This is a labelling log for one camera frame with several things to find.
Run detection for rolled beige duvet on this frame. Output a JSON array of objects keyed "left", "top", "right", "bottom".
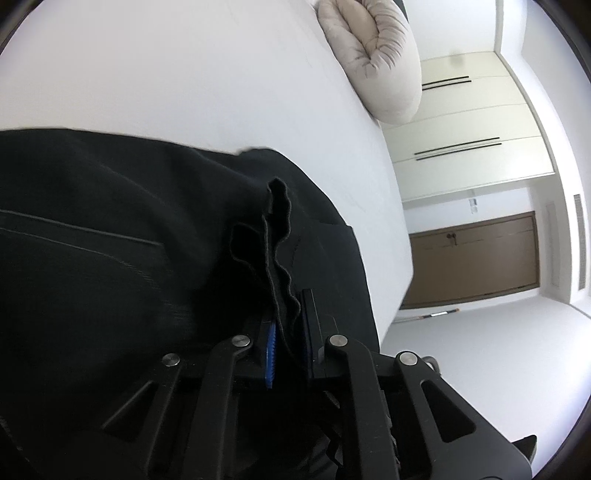
[{"left": 317, "top": 1, "right": 422, "bottom": 126}]

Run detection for black denim pants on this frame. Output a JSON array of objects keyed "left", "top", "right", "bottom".
[{"left": 1, "top": 129, "right": 378, "bottom": 479}]

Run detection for cream wardrobe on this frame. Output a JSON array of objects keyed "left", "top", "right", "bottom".
[{"left": 383, "top": 52, "right": 555, "bottom": 202}]

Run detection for brown wooden door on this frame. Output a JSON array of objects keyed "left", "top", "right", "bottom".
[{"left": 402, "top": 211, "right": 541, "bottom": 310}]

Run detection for white bed mattress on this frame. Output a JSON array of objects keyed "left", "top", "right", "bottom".
[{"left": 1, "top": 1, "right": 412, "bottom": 336}]

